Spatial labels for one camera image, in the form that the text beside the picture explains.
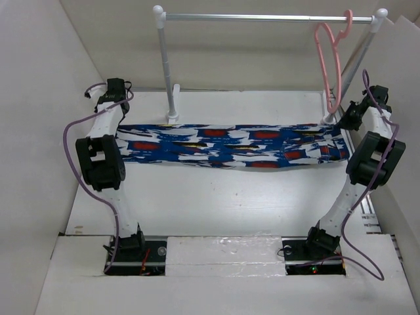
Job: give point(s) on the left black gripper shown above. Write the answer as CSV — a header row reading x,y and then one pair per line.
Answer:
x,y
121,120

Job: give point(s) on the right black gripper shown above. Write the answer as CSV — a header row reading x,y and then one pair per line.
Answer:
x,y
346,122

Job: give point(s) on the blue patterned trousers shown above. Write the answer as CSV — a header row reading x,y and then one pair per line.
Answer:
x,y
228,146

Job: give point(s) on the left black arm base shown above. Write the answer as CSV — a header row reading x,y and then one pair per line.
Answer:
x,y
149,261

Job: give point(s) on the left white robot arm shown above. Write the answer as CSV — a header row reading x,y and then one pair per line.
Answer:
x,y
103,169

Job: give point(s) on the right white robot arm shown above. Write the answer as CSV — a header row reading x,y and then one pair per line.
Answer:
x,y
369,167

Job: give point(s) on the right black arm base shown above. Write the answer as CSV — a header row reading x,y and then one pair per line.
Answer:
x,y
302,260

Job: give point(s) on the pink plastic hanger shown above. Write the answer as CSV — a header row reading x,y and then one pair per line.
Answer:
x,y
331,61

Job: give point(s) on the white clothes rack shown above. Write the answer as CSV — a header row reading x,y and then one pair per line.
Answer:
x,y
337,28

